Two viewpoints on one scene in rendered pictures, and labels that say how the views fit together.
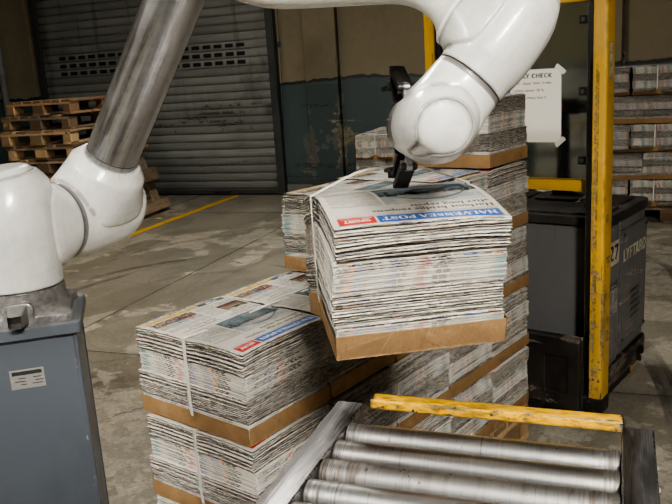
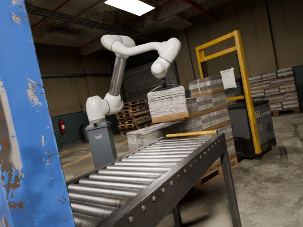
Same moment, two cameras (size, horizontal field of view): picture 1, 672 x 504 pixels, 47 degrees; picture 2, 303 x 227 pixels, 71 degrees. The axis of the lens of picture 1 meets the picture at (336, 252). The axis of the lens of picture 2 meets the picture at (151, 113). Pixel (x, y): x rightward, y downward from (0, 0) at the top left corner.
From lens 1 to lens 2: 66 cm
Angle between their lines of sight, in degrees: 18
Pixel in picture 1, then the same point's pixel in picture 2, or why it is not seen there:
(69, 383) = (106, 137)
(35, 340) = (99, 128)
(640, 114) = (281, 83)
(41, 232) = (99, 107)
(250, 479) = not seen: hidden behind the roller
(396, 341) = (164, 118)
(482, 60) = (164, 55)
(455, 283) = (175, 104)
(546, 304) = (241, 130)
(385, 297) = (160, 108)
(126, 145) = (115, 90)
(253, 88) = not seen: hidden behind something
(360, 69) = not seen: hidden behind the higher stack
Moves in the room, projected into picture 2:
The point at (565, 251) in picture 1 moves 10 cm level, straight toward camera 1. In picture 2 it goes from (243, 115) to (242, 116)
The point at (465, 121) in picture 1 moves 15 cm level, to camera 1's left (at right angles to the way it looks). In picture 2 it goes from (160, 66) to (139, 71)
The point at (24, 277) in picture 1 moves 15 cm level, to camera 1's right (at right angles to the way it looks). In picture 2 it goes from (96, 116) to (112, 113)
